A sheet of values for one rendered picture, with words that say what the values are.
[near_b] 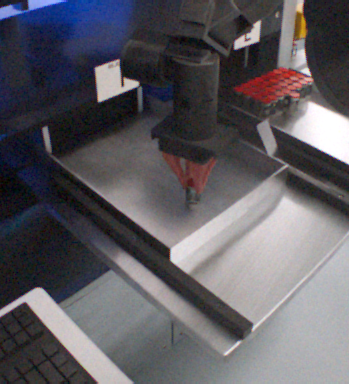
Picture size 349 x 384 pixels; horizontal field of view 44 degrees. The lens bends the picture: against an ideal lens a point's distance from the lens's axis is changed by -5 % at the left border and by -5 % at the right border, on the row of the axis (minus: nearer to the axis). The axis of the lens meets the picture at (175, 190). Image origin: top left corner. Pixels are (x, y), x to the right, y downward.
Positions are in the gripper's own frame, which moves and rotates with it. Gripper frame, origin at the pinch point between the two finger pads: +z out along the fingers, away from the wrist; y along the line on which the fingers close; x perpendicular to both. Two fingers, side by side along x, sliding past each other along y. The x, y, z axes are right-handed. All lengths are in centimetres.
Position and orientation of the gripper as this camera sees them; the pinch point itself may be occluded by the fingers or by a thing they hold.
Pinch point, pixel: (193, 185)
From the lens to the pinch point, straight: 64.6
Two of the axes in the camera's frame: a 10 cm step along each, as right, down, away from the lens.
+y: -8.5, -3.1, 4.1
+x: -5.2, 5.3, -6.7
